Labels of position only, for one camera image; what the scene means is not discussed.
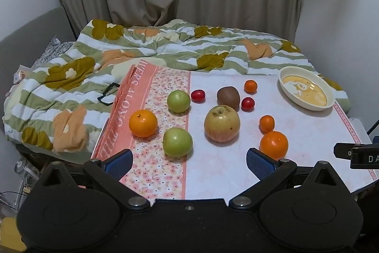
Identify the striped flower blanket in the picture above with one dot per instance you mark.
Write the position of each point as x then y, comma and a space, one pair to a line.
74, 75

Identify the red cherry tomato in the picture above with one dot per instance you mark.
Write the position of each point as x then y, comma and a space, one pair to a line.
197, 95
247, 104

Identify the yellow object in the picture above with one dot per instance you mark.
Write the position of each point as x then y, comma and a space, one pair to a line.
10, 233

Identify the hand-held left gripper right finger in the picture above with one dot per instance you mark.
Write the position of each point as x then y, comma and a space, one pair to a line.
259, 164

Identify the large orange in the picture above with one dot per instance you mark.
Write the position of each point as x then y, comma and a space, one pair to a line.
274, 144
143, 123

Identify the cream bowl with cartoon print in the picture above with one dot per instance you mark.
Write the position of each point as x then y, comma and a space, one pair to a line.
307, 88

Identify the brown kiwi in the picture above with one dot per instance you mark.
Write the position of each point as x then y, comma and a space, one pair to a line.
228, 97

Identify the yellow pear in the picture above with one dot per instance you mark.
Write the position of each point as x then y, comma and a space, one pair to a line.
222, 123

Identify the grey patterned pillow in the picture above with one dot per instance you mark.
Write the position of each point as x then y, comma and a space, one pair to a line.
51, 48

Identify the black eyeglasses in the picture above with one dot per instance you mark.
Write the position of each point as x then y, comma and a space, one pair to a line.
108, 93

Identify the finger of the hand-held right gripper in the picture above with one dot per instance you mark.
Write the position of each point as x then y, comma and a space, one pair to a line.
362, 156

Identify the small white box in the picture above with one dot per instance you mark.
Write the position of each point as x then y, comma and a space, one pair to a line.
21, 74

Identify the grey upholstered headboard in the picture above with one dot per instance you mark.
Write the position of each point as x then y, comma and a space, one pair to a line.
26, 30

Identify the green apple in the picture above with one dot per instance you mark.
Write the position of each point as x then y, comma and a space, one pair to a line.
177, 142
178, 101

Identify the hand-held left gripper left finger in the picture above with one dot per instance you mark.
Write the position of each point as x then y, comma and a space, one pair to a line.
120, 165

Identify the pink floral tablecloth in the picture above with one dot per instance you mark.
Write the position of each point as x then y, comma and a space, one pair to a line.
296, 134

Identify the clear glass jar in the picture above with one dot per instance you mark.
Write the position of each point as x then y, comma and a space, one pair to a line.
25, 174

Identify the small mandarin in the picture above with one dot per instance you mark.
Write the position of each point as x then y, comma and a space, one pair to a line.
250, 86
267, 123

